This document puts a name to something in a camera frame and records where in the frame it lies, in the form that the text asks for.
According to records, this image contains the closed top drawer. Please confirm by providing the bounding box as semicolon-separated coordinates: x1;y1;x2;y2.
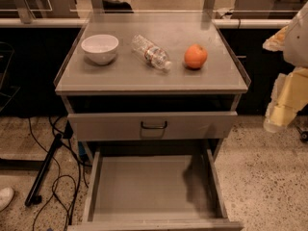
68;112;237;141

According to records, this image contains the grey metal drawer cabinet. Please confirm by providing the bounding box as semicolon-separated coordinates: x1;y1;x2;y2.
53;11;252;231

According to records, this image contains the black metal stand leg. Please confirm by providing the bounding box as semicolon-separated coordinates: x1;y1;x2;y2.
24;134;62;207

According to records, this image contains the black floor cable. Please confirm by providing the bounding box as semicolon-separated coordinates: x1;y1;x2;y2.
27;115;92;231

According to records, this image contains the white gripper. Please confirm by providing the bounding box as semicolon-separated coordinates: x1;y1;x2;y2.
263;3;308;133

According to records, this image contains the black drawer handle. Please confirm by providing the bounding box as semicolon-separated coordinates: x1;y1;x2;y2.
141;121;168;130

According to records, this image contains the clear plastic water bottle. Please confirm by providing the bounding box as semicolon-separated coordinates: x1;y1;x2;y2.
131;35;172;72

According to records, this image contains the white shoe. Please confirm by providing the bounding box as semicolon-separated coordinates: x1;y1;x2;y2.
0;187;14;212

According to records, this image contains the white ceramic bowl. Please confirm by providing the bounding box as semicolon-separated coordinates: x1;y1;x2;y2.
81;35;119;64

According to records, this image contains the orange fruit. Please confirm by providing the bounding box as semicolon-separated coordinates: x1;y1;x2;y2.
184;44;208;69

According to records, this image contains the open middle drawer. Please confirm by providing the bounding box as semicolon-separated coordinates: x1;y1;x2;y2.
67;149;244;231

